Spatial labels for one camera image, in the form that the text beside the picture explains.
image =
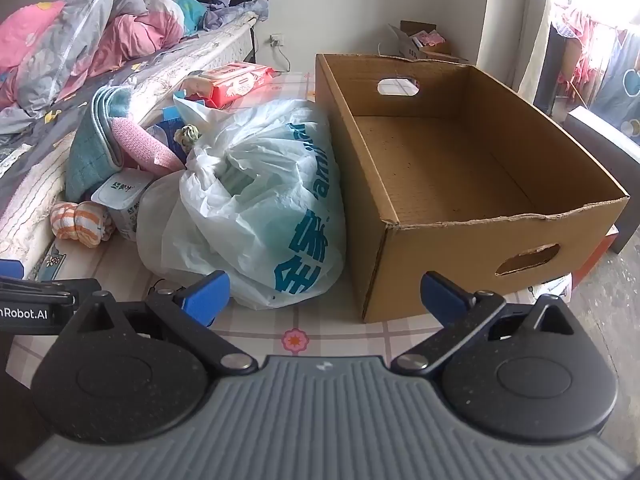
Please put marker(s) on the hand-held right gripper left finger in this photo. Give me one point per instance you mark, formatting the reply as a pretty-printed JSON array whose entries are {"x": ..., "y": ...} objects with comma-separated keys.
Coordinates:
[{"x": 206, "y": 297}]

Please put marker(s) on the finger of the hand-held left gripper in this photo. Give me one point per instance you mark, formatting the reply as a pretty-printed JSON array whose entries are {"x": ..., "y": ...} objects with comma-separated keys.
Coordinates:
[{"x": 12, "y": 268}]

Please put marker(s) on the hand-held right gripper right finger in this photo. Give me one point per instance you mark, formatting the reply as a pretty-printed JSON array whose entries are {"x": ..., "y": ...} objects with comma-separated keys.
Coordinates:
[{"x": 442, "y": 297}]

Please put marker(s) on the white plastic bag teal print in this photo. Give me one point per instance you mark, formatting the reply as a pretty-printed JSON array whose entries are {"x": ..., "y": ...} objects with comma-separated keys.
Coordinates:
[{"x": 260, "y": 200}]

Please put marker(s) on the large cardboard box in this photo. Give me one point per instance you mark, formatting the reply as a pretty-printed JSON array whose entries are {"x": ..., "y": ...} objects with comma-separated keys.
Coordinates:
[{"x": 450, "y": 170}]

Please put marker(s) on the green tie-dye scrunchie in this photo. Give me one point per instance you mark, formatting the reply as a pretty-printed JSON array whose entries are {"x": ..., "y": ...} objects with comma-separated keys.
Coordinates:
[{"x": 187, "y": 136}]

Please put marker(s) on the blue plastic packet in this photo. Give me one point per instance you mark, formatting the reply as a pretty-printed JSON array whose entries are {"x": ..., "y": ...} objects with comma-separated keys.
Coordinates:
[{"x": 172, "y": 120}]

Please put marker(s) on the orange white striped socks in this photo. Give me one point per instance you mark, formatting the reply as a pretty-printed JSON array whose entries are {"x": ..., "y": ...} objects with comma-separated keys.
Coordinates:
[{"x": 80, "y": 222}]

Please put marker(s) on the plaid floral floor mat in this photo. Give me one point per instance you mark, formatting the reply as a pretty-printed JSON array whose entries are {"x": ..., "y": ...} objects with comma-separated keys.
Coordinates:
[{"x": 325, "y": 335}]

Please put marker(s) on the white tissue pack green print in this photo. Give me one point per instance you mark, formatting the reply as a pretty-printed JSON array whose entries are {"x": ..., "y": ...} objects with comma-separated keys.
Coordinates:
[{"x": 122, "y": 205}]

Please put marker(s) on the teal folded towel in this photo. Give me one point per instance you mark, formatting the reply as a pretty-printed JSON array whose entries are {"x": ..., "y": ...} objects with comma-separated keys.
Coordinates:
[{"x": 87, "y": 155}]

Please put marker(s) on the pink knitted cloth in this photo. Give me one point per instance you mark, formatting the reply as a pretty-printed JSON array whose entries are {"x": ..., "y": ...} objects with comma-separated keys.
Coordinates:
[{"x": 145, "y": 150}]

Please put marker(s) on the red flat box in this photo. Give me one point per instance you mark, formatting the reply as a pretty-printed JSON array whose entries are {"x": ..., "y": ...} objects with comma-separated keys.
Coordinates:
[{"x": 597, "y": 255}]

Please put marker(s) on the dark furniture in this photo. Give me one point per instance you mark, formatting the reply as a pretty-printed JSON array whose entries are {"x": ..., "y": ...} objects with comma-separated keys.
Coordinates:
[{"x": 610, "y": 160}]

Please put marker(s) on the red wet wipes pack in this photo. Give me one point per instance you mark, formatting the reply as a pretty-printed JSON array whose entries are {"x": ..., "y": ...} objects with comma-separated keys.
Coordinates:
[{"x": 235, "y": 82}]

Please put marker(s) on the pink grey quilt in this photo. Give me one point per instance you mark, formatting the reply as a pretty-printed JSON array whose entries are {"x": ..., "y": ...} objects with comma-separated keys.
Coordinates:
[{"x": 75, "y": 35}]

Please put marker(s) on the small printed cardboard box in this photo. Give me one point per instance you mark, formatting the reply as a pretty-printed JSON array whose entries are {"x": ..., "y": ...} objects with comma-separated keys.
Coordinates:
[{"x": 407, "y": 49}]

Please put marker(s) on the pink packets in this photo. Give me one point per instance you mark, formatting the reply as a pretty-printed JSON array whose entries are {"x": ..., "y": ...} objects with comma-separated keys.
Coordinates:
[{"x": 429, "y": 37}]

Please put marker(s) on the blue printed hanging cloth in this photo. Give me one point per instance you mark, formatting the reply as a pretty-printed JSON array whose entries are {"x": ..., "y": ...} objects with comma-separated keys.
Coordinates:
[{"x": 620, "y": 90}]

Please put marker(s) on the pink hanging garment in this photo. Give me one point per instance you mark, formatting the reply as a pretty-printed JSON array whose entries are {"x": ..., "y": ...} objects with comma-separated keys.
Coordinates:
[{"x": 580, "y": 45}]

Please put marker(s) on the purple crumpled cloth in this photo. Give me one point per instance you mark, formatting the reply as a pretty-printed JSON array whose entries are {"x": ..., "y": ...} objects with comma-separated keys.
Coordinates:
[{"x": 235, "y": 10}]

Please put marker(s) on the white wall socket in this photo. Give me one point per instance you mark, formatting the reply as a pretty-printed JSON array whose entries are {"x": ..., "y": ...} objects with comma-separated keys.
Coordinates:
[{"x": 276, "y": 40}]

